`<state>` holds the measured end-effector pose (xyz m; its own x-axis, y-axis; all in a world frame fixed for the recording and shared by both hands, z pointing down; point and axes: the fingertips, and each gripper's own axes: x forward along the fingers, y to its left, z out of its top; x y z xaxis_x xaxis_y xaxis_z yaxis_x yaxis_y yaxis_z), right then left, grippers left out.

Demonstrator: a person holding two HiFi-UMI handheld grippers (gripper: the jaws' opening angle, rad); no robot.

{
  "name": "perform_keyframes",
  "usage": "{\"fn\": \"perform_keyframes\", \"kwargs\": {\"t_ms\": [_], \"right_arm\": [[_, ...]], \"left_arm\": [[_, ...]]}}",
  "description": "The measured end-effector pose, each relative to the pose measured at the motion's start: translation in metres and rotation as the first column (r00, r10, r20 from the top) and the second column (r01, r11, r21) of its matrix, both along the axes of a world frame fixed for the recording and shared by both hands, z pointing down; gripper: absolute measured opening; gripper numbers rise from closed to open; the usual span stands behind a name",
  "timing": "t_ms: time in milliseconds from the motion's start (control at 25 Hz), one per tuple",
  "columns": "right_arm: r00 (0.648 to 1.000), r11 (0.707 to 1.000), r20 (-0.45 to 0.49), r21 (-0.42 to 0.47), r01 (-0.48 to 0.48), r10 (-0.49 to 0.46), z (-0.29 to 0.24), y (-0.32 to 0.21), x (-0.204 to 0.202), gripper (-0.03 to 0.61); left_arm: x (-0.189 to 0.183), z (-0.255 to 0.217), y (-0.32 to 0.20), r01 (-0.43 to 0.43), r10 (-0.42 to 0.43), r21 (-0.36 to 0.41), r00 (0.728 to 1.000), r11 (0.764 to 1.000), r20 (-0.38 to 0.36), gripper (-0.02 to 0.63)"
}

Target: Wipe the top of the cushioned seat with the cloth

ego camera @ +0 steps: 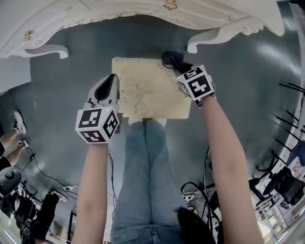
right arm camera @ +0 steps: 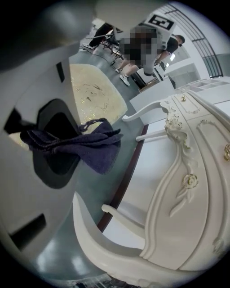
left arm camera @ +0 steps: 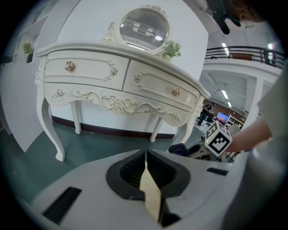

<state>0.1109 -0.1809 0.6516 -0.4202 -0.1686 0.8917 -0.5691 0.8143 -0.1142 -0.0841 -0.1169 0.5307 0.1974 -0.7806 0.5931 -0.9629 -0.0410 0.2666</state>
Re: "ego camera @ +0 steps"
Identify blue chair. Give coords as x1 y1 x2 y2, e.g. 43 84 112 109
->
287 140 305 168

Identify cream upholstered stool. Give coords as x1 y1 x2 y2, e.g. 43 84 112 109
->
111 56 192 120

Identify black office chair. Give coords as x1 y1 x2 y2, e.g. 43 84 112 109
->
249 166 305 208

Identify white power strip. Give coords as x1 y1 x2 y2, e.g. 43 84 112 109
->
182 190 203 203

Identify person's left forearm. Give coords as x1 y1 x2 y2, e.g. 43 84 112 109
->
71 142 113 244

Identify white ornate dressing table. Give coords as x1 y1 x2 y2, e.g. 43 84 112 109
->
0 0 285 60

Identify person's right forearm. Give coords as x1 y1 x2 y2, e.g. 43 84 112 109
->
202 94 260 244

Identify person's blue jeans legs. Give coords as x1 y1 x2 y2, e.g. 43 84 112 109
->
110 119 191 244

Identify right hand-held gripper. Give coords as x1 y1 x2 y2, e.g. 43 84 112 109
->
176 63 219 110

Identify white cabinet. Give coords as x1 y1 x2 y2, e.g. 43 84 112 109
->
0 56 32 95

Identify grey plastic chair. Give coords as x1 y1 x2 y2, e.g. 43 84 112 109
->
0 166 24 196

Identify dark blue cloth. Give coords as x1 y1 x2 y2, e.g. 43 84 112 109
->
161 50 194 75

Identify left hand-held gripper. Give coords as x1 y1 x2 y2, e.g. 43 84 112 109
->
75 73 122 145

